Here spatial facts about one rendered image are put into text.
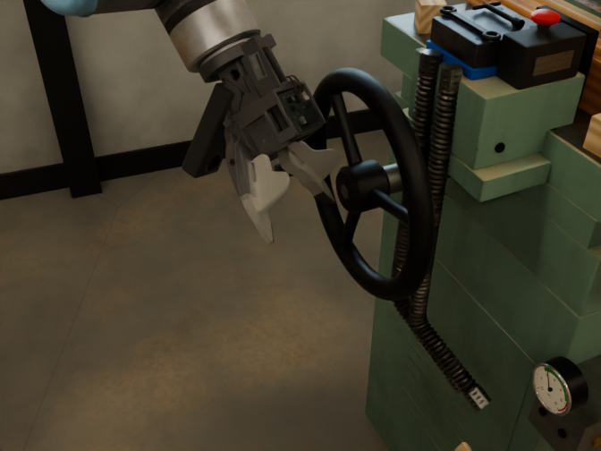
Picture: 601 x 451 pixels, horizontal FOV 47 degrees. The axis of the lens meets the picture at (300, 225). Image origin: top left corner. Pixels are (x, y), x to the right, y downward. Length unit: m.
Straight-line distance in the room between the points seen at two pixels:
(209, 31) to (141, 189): 1.61
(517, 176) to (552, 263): 0.13
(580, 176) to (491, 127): 0.11
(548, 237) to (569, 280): 0.06
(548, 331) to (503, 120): 0.29
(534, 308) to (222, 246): 1.26
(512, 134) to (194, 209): 1.52
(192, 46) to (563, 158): 0.42
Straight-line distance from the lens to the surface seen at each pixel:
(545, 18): 0.79
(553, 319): 0.92
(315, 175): 0.82
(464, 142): 0.79
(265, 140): 0.74
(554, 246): 0.87
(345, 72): 0.81
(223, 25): 0.74
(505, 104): 0.77
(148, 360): 1.76
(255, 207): 0.71
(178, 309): 1.86
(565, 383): 0.84
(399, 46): 1.06
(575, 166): 0.81
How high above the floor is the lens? 1.30
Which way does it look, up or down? 38 degrees down
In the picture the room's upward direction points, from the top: straight up
